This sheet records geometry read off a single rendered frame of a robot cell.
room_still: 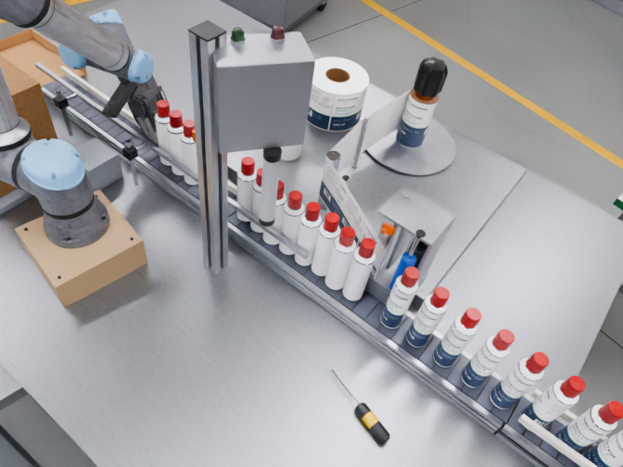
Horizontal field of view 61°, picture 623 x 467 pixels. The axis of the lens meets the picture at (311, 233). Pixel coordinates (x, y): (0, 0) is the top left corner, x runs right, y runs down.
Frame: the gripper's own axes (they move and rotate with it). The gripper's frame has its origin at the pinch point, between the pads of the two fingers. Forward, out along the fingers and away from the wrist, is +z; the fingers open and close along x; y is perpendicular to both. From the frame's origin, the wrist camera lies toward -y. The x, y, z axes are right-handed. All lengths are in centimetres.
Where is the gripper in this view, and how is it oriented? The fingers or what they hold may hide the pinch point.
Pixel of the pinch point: (156, 142)
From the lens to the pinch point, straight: 158.3
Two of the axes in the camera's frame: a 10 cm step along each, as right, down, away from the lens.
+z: 2.9, 8.1, 5.1
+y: 6.1, -5.6, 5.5
